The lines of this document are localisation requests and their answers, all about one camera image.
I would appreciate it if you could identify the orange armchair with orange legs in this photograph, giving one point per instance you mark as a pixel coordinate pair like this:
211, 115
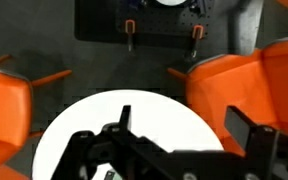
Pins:
4, 116

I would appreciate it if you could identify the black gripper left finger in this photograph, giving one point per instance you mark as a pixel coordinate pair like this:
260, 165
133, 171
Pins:
125, 118

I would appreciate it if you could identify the orange armchair with grey trim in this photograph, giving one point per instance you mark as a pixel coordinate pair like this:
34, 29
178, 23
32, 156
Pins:
244, 90

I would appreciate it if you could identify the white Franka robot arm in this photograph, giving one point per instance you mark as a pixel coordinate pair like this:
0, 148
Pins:
170, 2

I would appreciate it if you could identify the orange black bar clamp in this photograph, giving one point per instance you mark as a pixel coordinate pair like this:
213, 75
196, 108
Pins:
129, 28
197, 33

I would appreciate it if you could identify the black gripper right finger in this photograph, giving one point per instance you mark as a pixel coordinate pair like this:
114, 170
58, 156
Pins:
239, 128

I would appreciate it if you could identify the grey metal stand leg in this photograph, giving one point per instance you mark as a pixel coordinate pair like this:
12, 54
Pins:
247, 26

